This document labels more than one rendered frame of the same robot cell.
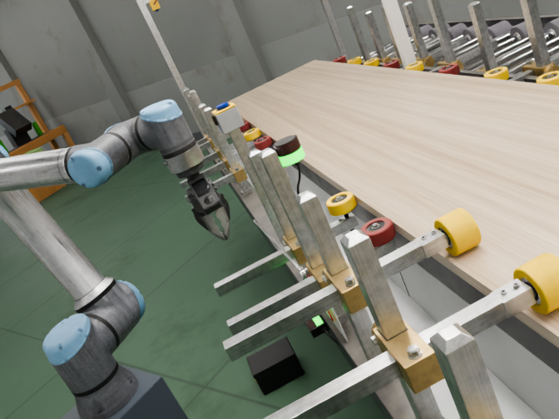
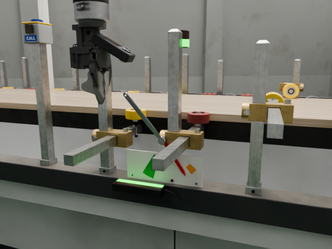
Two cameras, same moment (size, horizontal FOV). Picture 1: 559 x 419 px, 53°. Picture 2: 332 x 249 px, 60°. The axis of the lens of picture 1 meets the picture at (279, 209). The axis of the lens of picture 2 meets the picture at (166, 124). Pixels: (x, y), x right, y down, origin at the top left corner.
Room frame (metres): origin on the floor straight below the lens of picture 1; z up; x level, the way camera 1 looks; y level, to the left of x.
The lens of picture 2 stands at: (0.86, 0.79, 1.07)
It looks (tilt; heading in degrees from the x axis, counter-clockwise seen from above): 11 degrees down; 295
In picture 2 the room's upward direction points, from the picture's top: straight up
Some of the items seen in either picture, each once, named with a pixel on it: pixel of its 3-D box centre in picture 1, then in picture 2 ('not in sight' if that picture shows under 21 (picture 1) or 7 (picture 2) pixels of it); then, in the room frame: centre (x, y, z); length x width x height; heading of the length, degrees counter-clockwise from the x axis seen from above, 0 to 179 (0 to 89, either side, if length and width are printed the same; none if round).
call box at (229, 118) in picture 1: (228, 119); (37, 34); (1.73, 0.02, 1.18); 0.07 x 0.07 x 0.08; 6
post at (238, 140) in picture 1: (262, 190); (43, 106); (1.73, 0.03, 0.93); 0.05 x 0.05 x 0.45; 6
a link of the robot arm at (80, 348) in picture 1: (80, 350); not in sight; (1.51, 0.71, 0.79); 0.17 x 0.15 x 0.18; 149
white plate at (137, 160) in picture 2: (322, 301); (163, 168); (1.25, 0.00, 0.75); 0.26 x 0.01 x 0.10; 6
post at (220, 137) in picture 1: (230, 156); not in sight; (2.46, 0.10, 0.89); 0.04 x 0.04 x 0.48; 6
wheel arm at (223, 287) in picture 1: (287, 254); (110, 141); (1.43, 0.03, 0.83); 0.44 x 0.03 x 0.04; 96
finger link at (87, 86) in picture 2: (212, 225); (91, 87); (1.38, 0.17, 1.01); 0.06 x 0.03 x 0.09; 7
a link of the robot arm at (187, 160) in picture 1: (183, 160); (91, 14); (1.38, 0.16, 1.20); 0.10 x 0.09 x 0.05; 97
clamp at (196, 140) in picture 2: (324, 274); (181, 138); (1.20, -0.03, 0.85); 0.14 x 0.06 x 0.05; 6
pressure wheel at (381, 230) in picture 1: (383, 244); (198, 127); (1.20, -0.19, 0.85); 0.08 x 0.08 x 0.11
